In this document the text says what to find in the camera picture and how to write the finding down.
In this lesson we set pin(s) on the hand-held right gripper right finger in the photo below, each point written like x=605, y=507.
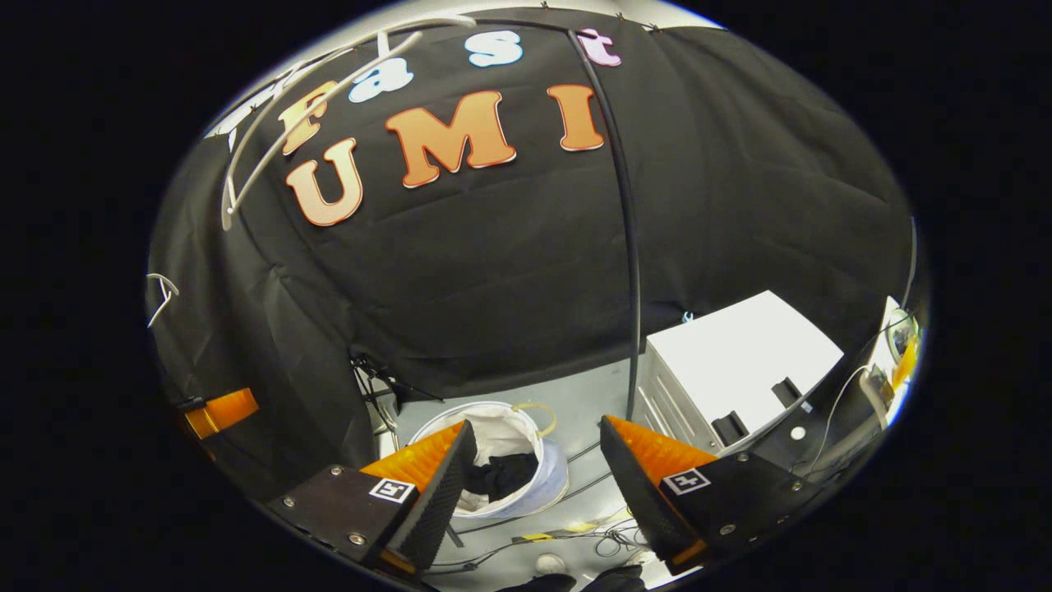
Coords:
x=637, y=501

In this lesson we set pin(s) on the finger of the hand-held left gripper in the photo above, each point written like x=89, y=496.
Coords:
x=226, y=409

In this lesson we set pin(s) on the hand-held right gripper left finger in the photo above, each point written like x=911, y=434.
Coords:
x=436, y=510

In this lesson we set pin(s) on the black knit cardigan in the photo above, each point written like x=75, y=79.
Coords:
x=505, y=475

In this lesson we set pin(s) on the white laundry hamper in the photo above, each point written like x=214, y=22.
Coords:
x=501, y=436

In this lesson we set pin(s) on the white plastic hanger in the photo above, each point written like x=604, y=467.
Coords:
x=164, y=280
x=227, y=201

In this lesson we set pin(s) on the black clothes rack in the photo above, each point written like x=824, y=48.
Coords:
x=636, y=329

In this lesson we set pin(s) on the yellow tape strip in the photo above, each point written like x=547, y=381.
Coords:
x=534, y=538
x=581, y=526

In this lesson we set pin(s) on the dark shoe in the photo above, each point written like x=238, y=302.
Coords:
x=616, y=580
x=542, y=584

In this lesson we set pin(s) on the white round object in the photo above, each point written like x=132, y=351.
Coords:
x=550, y=564

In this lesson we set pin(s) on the white cabinet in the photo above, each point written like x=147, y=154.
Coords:
x=740, y=353

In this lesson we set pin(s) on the black backdrop cloth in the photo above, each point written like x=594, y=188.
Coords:
x=493, y=271

